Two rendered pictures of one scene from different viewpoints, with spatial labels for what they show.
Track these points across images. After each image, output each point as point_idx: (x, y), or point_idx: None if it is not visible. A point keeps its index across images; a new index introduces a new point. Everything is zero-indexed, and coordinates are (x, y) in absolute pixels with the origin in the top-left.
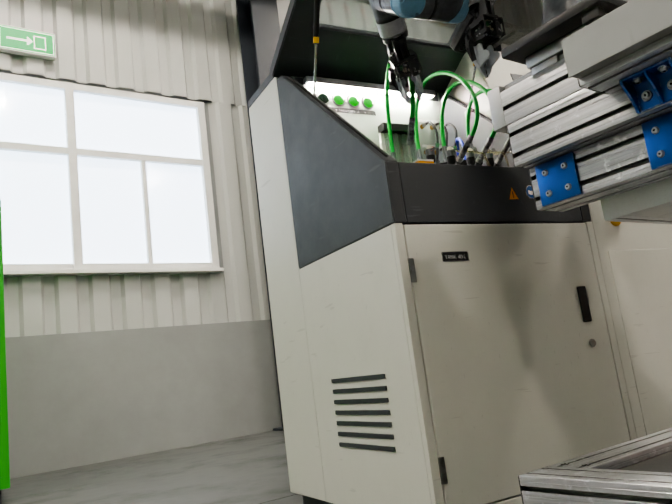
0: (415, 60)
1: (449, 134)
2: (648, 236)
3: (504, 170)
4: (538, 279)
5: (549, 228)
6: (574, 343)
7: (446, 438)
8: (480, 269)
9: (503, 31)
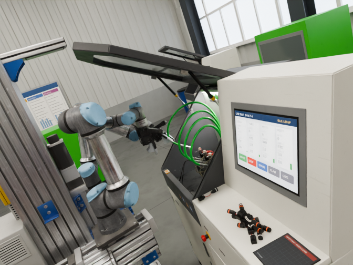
0: (154, 138)
1: None
2: (224, 260)
3: (176, 186)
4: (193, 227)
5: (190, 215)
6: (206, 255)
7: (189, 238)
8: (182, 210)
9: (143, 144)
